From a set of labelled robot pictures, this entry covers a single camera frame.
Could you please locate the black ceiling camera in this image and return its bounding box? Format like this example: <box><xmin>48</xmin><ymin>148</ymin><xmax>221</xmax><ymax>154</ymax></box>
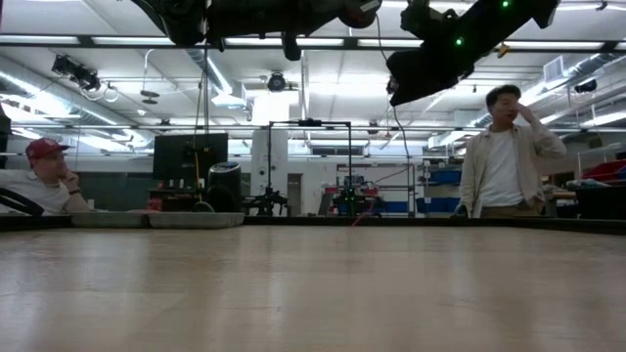
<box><xmin>51</xmin><ymin>54</ymin><xmax>103</xmax><ymax>93</ymax></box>
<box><xmin>267</xmin><ymin>71</ymin><xmax>288</xmax><ymax>93</ymax></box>

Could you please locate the black rig frame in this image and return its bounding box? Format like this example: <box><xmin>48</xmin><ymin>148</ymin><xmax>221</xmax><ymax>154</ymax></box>
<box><xmin>267</xmin><ymin>118</ymin><xmax>353</xmax><ymax>216</ymax></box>

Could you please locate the red storage bin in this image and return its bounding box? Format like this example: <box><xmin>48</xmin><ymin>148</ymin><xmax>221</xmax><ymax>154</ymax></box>
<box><xmin>581</xmin><ymin>159</ymin><xmax>626</xmax><ymax>182</ymax></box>

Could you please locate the person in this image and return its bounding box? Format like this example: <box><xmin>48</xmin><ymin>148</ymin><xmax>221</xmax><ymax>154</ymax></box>
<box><xmin>452</xmin><ymin>83</ymin><xmax>568</xmax><ymax>219</ymax></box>
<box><xmin>0</xmin><ymin>137</ymin><xmax>92</xmax><ymax>216</ymax></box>

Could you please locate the black monitor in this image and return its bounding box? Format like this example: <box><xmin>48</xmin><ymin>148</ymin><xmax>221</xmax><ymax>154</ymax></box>
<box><xmin>153</xmin><ymin>132</ymin><xmax>230</xmax><ymax>182</ymax></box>

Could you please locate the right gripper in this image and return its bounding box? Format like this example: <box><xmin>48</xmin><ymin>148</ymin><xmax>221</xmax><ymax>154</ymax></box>
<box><xmin>385</xmin><ymin>0</ymin><xmax>510</xmax><ymax>108</ymax></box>

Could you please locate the wooden work table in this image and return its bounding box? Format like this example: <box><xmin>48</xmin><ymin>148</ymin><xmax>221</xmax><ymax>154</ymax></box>
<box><xmin>550</xmin><ymin>190</ymin><xmax>578</xmax><ymax>218</ymax></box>

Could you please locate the large black case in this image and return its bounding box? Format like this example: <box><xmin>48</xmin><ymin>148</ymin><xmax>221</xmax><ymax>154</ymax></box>
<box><xmin>574</xmin><ymin>185</ymin><xmax>626</xmax><ymax>220</ymax></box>

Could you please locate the blue storage bin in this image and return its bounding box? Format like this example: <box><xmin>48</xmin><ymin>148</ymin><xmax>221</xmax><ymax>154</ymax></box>
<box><xmin>429</xmin><ymin>168</ymin><xmax>464</xmax><ymax>186</ymax></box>
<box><xmin>415</xmin><ymin>196</ymin><xmax>464</xmax><ymax>215</ymax></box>

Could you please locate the black aluminium table frame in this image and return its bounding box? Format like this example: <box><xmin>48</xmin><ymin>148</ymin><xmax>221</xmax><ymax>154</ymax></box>
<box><xmin>0</xmin><ymin>188</ymin><xmax>626</xmax><ymax>235</ymax></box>

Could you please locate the white ceiling vent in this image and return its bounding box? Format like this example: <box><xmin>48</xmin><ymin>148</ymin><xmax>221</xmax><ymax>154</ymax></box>
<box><xmin>543</xmin><ymin>56</ymin><xmax>566</xmax><ymax>84</ymax></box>

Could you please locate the black wire spool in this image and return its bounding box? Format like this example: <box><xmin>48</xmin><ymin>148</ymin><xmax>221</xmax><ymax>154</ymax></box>
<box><xmin>337</xmin><ymin>0</ymin><xmax>383</xmax><ymax>29</ymax></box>

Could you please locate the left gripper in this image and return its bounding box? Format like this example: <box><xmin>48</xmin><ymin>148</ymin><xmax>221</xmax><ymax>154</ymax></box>
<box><xmin>207</xmin><ymin>0</ymin><xmax>353</xmax><ymax>63</ymax></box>

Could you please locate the black overhead light bar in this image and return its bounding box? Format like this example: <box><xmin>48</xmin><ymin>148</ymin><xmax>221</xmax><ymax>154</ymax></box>
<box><xmin>0</xmin><ymin>32</ymin><xmax>626</xmax><ymax>54</ymax></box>

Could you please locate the grey tool kit case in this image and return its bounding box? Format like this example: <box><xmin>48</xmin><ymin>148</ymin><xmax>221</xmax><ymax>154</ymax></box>
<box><xmin>70</xmin><ymin>209</ymin><xmax>246</xmax><ymax>230</ymax></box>

